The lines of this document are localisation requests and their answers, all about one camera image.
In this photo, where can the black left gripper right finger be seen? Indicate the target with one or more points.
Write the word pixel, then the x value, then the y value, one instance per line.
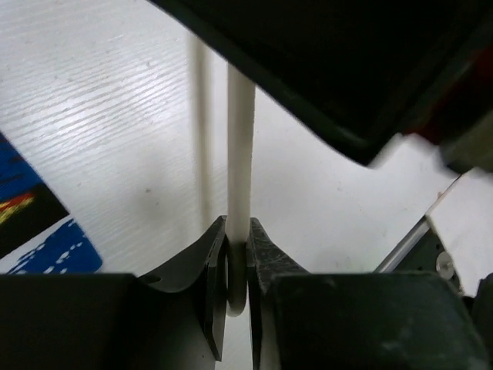
pixel 265 262

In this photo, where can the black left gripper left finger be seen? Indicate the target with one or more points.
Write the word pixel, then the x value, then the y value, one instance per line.
pixel 184 302

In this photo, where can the blue white red patterned trousers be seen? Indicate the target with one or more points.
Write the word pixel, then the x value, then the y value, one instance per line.
pixel 38 234

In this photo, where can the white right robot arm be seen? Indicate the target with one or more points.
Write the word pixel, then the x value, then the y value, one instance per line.
pixel 356 73

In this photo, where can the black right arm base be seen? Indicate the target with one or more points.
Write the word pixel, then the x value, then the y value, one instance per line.
pixel 453 238

